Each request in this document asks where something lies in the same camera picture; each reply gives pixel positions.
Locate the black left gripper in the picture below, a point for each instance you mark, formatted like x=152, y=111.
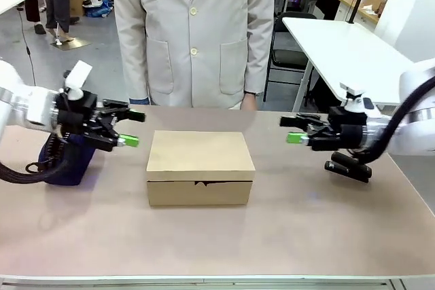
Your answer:
x=79, y=117

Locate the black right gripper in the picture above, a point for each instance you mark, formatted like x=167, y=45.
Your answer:
x=346, y=130

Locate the brown cardboard box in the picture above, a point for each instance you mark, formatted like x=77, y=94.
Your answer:
x=200, y=164

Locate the person's left forearm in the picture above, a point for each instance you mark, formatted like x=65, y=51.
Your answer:
x=260, y=59

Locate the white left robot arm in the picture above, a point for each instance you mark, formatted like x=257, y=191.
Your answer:
x=20, y=106

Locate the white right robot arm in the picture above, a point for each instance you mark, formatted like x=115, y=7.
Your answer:
x=418, y=123

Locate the person's right forearm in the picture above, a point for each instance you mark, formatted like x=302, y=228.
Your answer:
x=132, y=66

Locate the person's left hand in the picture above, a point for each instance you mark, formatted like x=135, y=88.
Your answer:
x=249, y=101

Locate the dark wristwatch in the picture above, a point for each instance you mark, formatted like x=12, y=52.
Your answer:
x=253, y=93

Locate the black stapler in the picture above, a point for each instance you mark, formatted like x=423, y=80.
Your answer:
x=350, y=167

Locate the navy blue zipper pouch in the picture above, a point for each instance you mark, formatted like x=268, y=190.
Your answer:
x=71, y=167

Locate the large white side table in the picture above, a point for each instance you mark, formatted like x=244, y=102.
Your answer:
x=343, y=52

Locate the shiny metal floor plate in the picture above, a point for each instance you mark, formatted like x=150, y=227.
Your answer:
x=69, y=44

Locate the person in beige coat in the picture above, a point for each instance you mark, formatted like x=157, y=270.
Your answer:
x=190, y=32

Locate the blue plastic bag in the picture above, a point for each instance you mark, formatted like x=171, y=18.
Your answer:
x=99, y=6

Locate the wooden workbench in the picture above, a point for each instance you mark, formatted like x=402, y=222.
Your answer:
x=353, y=6

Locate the brown bottle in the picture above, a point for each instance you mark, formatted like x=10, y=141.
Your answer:
x=384, y=3

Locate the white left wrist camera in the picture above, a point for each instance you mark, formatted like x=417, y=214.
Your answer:
x=78, y=77

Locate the aluminium table frame rail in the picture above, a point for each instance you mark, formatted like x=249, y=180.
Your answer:
x=217, y=283

